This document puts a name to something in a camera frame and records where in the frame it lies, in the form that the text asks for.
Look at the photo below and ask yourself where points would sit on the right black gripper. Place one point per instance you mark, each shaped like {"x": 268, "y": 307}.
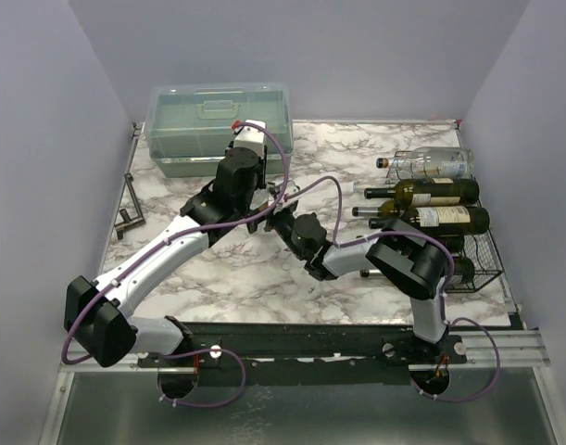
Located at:
{"x": 273, "y": 219}

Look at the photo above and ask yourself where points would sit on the dark bottle beige label back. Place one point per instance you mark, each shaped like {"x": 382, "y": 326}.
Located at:
{"x": 434, "y": 192}

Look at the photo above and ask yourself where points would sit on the clear glass bottle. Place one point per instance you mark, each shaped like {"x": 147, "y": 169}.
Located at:
{"x": 429, "y": 162}

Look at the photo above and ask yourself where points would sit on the dark bottle tan label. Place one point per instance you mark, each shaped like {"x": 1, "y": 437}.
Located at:
{"x": 453, "y": 243}

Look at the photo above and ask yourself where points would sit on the dark capped bottle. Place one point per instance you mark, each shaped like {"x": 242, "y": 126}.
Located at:
{"x": 260, "y": 200}

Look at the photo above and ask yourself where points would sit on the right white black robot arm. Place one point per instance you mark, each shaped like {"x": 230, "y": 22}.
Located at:
{"x": 415, "y": 263}

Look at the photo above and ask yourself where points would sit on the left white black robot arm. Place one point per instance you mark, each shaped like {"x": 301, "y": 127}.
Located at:
{"x": 99, "y": 313}

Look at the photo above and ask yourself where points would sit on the translucent green plastic storage box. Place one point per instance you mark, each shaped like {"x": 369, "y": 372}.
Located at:
{"x": 188, "y": 127}

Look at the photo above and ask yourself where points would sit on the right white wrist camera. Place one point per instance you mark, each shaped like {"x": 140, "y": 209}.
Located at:
{"x": 288, "y": 194}

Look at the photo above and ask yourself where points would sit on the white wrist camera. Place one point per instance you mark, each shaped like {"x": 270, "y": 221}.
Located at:
{"x": 248, "y": 137}
{"x": 288, "y": 194}

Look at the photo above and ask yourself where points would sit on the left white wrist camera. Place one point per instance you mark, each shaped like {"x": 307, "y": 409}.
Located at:
{"x": 248, "y": 137}

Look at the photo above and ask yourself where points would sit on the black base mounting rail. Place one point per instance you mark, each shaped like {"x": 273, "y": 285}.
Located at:
{"x": 304, "y": 354}

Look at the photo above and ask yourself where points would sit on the metal T-shaped bracket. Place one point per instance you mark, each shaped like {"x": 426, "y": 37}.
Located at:
{"x": 129, "y": 218}

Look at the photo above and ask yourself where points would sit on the black wire wine rack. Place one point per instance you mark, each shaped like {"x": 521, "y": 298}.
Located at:
{"x": 477, "y": 249}

